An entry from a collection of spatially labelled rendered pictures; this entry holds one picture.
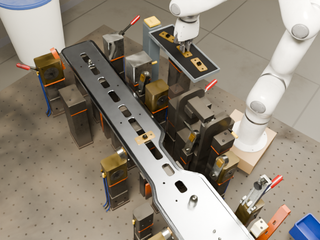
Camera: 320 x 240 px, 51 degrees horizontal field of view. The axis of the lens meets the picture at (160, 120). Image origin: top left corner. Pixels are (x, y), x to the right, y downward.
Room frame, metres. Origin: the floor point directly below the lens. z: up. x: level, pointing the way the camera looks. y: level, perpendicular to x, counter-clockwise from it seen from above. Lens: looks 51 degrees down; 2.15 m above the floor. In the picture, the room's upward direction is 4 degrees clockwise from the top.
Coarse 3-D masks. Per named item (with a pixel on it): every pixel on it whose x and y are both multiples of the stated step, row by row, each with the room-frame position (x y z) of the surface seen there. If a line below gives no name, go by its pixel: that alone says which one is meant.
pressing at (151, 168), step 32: (96, 64) 1.25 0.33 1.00; (96, 96) 1.04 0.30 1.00; (128, 96) 1.05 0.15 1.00; (128, 128) 0.87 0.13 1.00; (160, 128) 0.88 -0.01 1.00; (160, 160) 0.72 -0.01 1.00; (160, 192) 0.58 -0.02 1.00; (192, 192) 0.59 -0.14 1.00; (192, 224) 0.47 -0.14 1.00; (224, 224) 0.48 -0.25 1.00
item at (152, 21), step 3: (147, 18) 1.44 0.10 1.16; (150, 18) 1.44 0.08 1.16; (153, 18) 1.44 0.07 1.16; (156, 18) 1.44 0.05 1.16; (144, 21) 1.42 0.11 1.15; (147, 21) 1.41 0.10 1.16; (150, 21) 1.41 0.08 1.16; (153, 21) 1.41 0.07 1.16; (156, 21) 1.41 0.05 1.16; (159, 21) 1.41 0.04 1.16; (147, 24) 1.40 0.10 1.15; (150, 24) 1.39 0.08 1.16; (153, 24) 1.39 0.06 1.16; (156, 24) 1.40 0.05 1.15; (150, 27) 1.38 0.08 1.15
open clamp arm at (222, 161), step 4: (220, 156) 0.69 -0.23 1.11; (224, 156) 0.69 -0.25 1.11; (220, 160) 0.68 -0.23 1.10; (224, 160) 0.67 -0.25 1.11; (228, 160) 0.68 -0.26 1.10; (216, 164) 0.68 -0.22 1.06; (220, 164) 0.67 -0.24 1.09; (224, 164) 0.67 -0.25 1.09; (212, 168) 0.69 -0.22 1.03; (216, 168) 0.68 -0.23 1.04; (220, 168) 0.67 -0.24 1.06; (212, 172) 0.68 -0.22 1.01; (216, 172) 0.67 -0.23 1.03; (220, 172) 0.66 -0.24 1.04; (212, 176) 0.66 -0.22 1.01; (216, 176) 0.66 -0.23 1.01
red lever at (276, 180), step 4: (276, 176) 0.60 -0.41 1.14; (280, 176) 0.60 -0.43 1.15; (272, 180) 0.59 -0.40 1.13; (276, 180) 0.59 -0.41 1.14; (280, 180) 0.59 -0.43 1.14; (272, 184) 0.58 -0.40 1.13; (276, 184) 0.58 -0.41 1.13; (268, 188) 0.57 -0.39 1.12; (272, 188) 0.57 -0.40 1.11; (248, 204) 0.53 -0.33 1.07
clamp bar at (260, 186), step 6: (264, 174) 0.56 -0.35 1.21; (258, 180) 0.55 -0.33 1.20; (264, 180) 0.54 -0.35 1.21; (270, 180) 0.54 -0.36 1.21; (258, 186) 0.52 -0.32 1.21; (264, 186) 0.53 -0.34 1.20; (252, 192) 0.54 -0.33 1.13; (258, 192) 0.53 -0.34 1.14; (264, 192) 0.53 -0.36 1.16; (246, 198) 0.54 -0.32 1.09; (252, 198) 0.53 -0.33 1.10; (258, 198) 0.52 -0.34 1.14; (252, 204) 0.51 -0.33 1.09
